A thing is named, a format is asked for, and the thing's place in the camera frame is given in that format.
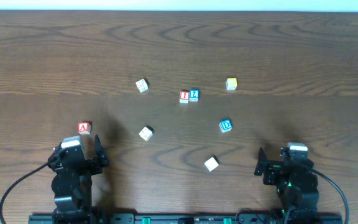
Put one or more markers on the yellow wooden block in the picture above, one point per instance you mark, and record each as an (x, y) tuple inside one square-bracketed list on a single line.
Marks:
[(231, 83)]

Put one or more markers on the blue letter D block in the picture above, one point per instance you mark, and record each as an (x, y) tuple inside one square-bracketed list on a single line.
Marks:
[(225, 125)]

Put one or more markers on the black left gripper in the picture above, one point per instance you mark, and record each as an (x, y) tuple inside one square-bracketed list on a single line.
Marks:
[(89, 162)]

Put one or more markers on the red letter I block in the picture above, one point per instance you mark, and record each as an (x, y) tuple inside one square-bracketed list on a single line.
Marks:
[(184, 97)]

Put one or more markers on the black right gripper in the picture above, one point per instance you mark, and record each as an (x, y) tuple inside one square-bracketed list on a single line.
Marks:
[(270, 170)]

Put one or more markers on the plain white block lower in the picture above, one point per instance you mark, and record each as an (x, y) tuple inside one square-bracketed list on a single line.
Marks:
[(211, 164)]

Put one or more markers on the blue number 2 block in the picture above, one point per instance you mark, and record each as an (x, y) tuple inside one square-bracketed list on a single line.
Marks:
[(194, 95)]

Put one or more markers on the white block upper left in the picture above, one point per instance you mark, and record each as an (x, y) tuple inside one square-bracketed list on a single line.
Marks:
[(142, 85)]

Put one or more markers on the red letter A block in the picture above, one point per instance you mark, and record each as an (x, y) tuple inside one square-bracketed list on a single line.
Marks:
[(84, 128)]

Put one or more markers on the white block centre left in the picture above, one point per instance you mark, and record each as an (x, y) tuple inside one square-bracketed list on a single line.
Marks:
[(146, 133)]

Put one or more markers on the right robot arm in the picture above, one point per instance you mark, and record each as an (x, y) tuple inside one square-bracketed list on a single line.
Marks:
[(295, 183)]

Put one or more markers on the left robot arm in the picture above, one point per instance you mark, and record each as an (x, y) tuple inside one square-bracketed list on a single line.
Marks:
[(72, 183)]

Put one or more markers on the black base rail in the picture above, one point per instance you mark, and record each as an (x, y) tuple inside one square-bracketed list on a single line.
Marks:
[(128, 218)]

